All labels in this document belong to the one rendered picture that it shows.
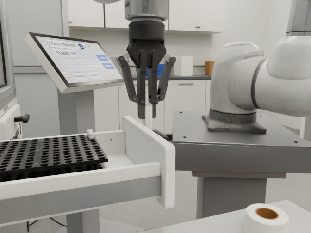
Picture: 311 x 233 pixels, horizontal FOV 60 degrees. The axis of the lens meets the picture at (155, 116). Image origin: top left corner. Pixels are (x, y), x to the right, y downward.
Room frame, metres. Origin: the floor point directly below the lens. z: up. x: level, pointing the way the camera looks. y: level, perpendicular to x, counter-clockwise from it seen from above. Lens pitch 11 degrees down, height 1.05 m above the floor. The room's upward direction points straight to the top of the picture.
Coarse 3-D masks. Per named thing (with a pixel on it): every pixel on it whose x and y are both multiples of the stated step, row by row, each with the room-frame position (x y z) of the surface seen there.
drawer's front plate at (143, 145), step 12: (132, 120) 0.61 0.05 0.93; (132, 132) 0.59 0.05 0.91; (144, 132) 0.50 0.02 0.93; (132, 144) 0.59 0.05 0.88; (144, 144) 0.50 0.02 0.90; (156, 144) 0.44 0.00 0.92; (168, 144) 0.42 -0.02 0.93; (132, 156) 0.59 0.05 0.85; (144, 156) 0.51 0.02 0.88; (156, 156) 0.44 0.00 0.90; (168, 156) 0.41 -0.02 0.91; (168, 168) 0.41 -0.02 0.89; (168, 180) 0.41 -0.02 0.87; (168, 192) 0.41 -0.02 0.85; (168, 204) 0.41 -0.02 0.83
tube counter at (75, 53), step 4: (72, 52) 1.39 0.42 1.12; (76, 52) 1.42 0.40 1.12; (80, 52) 1.45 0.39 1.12; (84, 52) 1.48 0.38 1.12; (88, 52) 1.52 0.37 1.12; (76, 56) 1.39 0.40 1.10; (80, 56) 1.42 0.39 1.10; (84, 56) 1.45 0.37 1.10; (88, 56) 1.48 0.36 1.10; (92, 56) 1.52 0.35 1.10
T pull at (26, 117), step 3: (27, 114) 0.78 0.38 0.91; (15, 117) 0.73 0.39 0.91; (18, 117) 0.74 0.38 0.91; (21, 117) 0.74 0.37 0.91; (24, 117) 0.73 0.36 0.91; (27, 117) 0.74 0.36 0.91; (15, 120) 0.73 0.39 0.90; (18, 120) 0.73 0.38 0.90; (21, 120) 0.74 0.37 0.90; (24, 120) 0.72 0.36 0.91; (27, 120) 0.72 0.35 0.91
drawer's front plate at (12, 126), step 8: (16, 104) 0.87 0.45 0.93; (8, 112) 0.72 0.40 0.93; (16, 112) 0.79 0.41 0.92; (0, 120) 0.61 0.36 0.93; (8, 120) 0.65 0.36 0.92; (0, 128) 0.60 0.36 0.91; (8, 128) 0.64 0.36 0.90; (16, 128) 0.76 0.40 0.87; (0, 136) 0.60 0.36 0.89; (8, 136) 0.63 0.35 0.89
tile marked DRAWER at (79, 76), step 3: (75, 72) 1.28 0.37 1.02; (78, 72) 1.30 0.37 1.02; (81, 72) 1.32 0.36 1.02; (84, 72) 1.34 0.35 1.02; (75, 75) 1.26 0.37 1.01; (78, 75) 1.28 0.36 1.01; (81, 75) 1.30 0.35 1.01; (84, 75) 1.32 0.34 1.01; (78, 78) 1.26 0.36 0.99; (81, 78) 1.28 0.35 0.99; (84, 78) 1.30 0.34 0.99; (87, 78) 1.32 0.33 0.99
